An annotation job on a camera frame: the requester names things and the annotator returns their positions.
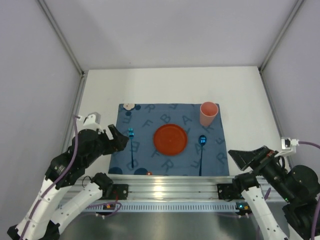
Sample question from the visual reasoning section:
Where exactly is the orange-red plate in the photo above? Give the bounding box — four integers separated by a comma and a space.
153, 123, 188, 156

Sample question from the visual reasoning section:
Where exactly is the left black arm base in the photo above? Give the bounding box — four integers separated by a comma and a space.
108, 184, 129, 201

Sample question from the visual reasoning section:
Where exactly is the blue metallic fork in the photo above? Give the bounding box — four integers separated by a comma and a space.
128, 127, 134, 169

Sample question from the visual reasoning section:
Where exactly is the aluminium mounting rail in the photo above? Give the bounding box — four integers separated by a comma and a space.
67, 175, 286, 201

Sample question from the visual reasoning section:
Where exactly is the pink plastic cup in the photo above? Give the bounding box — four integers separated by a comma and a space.
199, 101, 219, 127

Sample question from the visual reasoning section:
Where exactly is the blue metallic spoon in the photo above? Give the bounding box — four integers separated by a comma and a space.
198, 135, 207, 176

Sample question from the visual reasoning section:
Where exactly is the perforated cable duct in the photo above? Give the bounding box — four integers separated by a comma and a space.
83, 201, 251, 213

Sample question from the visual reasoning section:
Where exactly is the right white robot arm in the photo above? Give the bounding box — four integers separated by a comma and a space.
228, 143, 320, 240

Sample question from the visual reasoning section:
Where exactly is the blue lettered placemat cloth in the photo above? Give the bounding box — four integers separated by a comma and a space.
108, 103, 229, 177

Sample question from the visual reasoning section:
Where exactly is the corner frame post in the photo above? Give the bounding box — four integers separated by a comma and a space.
258, 0, 306, 73
35, 0, 85, 77

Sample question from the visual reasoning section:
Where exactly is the right corner frame post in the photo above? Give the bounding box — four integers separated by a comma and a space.
258, 0, 306, 73

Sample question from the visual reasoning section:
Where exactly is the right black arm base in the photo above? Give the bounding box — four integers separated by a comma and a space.
216, 183, 239, 202

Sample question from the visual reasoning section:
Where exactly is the left corner frame post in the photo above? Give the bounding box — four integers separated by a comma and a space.
35, 0, 85, 77

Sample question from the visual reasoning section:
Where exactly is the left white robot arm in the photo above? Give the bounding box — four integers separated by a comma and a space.
7, 124, 129, 240

